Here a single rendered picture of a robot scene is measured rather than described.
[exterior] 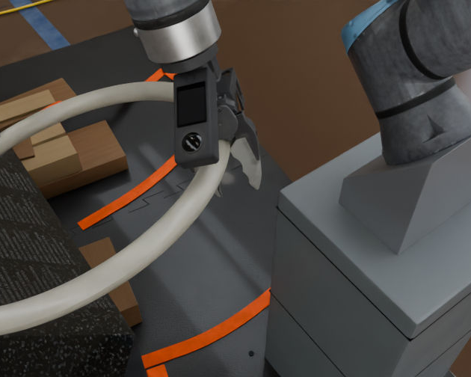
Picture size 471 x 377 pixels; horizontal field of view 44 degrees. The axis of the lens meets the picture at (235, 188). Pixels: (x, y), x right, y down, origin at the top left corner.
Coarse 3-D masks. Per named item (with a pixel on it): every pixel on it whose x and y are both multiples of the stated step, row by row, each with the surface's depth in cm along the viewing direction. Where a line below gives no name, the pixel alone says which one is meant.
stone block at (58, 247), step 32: (0, 160) 152; (0, 192) 140; (32, 192) 149; (0, 224) 130; (32, 224) 138; (0, 256) 122; (32, 256) 128; (64, 256) 136; (0, 288) 114; (32, 288) 120; (64, 320) 118; (96, 320) 125; (0, 352) 104; (32, 352) 109; (64, 352) 114; (96, 352) 121; (128, 352) 127
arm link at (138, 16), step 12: (132, 0) 61; (144, 0) 60; (156, 0) 60; (168, 0) 60; (180, 0) 61; (192, 0) 61; (204, 0) 63; (132, 12) 62; (144, 12) 61; (156, 12) 61; (168, 12) 61; (180, 12) 61; (192, 12) 62; (144, 24) 62; (156, 24) 62; (168, 24) 62
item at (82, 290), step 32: (96, 96) 95; (128, 96) 94; (160, 96) 90; (32, 128) 96; (224, 160) 70; (192, 192) 66; (160, 224) 63; (128, 256) 61; (64, 288) 60; (96, 288) 60; (0, 320) 59; (32, 320) 59
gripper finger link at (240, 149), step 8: (232, 144) 73; (240, 144) 73; (248, 144) 73; (232, 152) 74; (240, 152) 74; (248, 152) 74; (240, 160) 75; (248, 160) 74; (256, 160) 74; (248, 168) 75; (256, 168) 75; (248, 176) 76; (256, 176) 76; (256, 184) 77
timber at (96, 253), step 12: (108, 240) 204; (84, 252) 201; (96, 252) 201; (108, 252) 201; (96, 264) 198; (120, 288) 192; (120, 300) 189; (132, 300) 189; (120, 312) 187; (132, 312) 190; (132, 324) 195
